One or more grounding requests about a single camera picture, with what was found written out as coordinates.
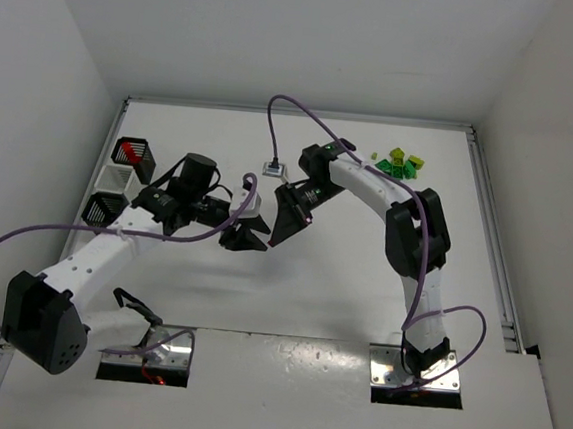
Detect dark green lego plate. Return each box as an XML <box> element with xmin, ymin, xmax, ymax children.
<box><xmin>375</xmin><ymin>159</ymin><xmax>394</xmax><ymax>175</ymax></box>

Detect black slotted container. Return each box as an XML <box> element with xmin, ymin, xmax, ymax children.
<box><xmin>111</xmin><ymin>136</ymin><xmax>156</xmax><ymax>185</ymax></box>
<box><xmin>81</xmin><ymin>191</ymin><xmax>129</xmax><ymax>228</ymax></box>

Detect purple cable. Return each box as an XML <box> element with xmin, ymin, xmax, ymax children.
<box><xmin>0</xmin><ymin>149</ymin><xmax>260</xmax><ymax>365</ymax></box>
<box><xmin>243</xmin><ymin>92</ymin><xmax>507</xmax><ymax>399</ymax></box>

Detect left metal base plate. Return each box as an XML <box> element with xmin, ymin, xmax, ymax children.
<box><xmin>101</xmin><ymin>325</ymin><xmax>196</xmax><ymax>371</ymax></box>

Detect yellow-green lego brick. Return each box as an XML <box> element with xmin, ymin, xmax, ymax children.
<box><xmin>389</xmin><ymin>148</ymin><xmax>405</xmax><ymax>167</ymax></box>

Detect white slotted container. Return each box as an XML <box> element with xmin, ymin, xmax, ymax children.
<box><xmin>94</xmin><ymin>164</ymin><xmax>142</xmax><ymax>200</ymax></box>

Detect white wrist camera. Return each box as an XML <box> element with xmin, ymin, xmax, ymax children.
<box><xmin>229</xmin><ymin>186</ymin><xmax>262</xmax><ymax>220</ymax></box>
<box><xmin>262</xmin><ymin>161</ymin><xmax>288</xmax><ymax>182</ymax></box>

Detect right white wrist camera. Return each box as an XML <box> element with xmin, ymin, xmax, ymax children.
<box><xmin>262</xmin><ymin>161</ymin><xmax>288</xmax><ymax>182</ymax></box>

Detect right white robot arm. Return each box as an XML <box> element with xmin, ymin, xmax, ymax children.
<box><xmin>268</xmin><ymin>141</ymin><xmax>451</xmax><ymax>378</ymax></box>

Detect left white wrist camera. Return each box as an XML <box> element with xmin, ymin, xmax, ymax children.
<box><xmin>229</xmin><ymin>186</ymin><xmax>262</xmax><ymax>220</ymax></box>

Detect metal base plate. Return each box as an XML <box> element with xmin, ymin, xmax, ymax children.
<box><xmin>101</xmin><ymin>325</ymin><xmax>196</xmax><ymax>371</ymax></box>
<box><xmin>369</xmin><ymin>345</ymin><xmax>461</xmax><ymax>393</ymax></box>

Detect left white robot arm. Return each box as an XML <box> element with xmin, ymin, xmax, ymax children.
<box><xmin>0</xmin><ymin>153</ymin><xmax>269</xmax><ymax>375</ymax></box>

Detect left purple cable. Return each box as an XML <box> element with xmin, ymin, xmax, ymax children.
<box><xmin>0</xmin><ymin>149</ymin><xmax>260</xmax><ymax>365</ymax></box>

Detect green lego brick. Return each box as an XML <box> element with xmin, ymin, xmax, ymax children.
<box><xmin>392</xmin><ymin>155</ymin><xmax>425</xmax><ymax>180</ymax></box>

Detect black slotted container near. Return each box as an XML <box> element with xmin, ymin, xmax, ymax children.
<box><xmin>81</xmin><ymin>191</ymin><xmax>129</xmax><ymax>228</ymax></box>

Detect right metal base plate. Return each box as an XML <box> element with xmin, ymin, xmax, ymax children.
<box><xmin>369</xmin><ymin>345</ymin><xmax>461</xmax><ymax>393</ymax></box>

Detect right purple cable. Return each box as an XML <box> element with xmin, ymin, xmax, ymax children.
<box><xmin>243</xmin><ymin>92</ymin><xmax>507</xmax><ymax>399</ymax></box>

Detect black slotted container far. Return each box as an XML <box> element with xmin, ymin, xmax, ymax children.
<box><xmin>111</xmin><ymin>136</ymin><xmax>156</xmax><ymax>185</ymax></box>

